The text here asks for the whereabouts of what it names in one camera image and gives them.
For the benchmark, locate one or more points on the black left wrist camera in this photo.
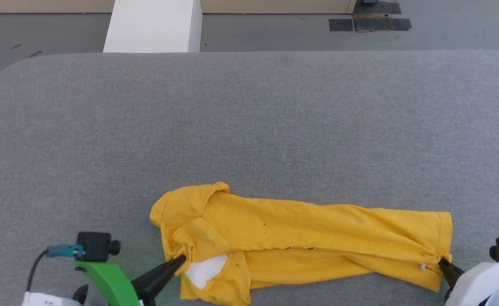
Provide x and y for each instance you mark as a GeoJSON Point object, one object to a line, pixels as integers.
{"type": "Point", "coordinates": [94, 246]}

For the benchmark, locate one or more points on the large dark floor mat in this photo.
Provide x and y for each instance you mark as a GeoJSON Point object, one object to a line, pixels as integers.
{"type": "Point", "coordinates": [381, 23]}

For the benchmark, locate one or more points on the yellow t-shirt garment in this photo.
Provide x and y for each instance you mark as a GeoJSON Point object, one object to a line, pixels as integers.
{"type": "Point", "coordinates": [296, 229]}

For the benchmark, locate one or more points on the medium dark floor mat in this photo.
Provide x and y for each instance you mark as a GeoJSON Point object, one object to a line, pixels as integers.
{"type": "Point", "coordinates": [377, 7]}

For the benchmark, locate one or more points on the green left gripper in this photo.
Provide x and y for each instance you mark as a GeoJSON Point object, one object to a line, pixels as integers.
{"type": "Point", "coordinates": [109, 284]}

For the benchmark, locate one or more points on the white rectangular block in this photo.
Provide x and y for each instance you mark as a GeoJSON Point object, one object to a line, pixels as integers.
{"type": "Point", "coordinates": [151, 25]}

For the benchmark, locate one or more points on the small black floor mat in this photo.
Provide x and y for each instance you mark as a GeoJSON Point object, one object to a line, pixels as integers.
{"type": "Point", "coordinates": [341, 25]}

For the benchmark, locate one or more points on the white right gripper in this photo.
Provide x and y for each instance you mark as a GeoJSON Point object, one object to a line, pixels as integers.
{"type": "Point", "coordinates": [474, 284]}

